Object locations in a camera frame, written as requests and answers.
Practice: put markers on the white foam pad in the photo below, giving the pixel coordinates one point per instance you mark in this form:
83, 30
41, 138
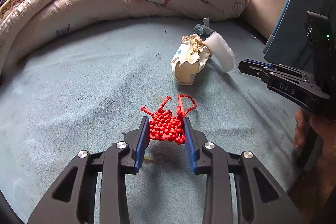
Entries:
221, 50

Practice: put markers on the person's right hand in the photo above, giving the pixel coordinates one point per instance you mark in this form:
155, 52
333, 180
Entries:
314, 141

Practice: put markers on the paper cup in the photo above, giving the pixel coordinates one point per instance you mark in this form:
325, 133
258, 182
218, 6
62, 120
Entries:
185, 66

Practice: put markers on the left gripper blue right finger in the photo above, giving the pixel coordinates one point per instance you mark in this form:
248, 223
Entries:
260, 198

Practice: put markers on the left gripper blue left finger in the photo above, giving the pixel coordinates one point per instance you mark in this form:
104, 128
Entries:
71, 197

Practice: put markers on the beige tissue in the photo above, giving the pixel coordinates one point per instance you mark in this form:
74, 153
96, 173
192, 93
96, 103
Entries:
196, 44

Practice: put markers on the teal curtain right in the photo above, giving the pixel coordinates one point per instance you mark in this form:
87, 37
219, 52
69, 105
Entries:
287, 43

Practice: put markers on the blue face mask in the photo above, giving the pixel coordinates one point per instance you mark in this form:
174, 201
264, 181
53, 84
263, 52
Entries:
204, 28

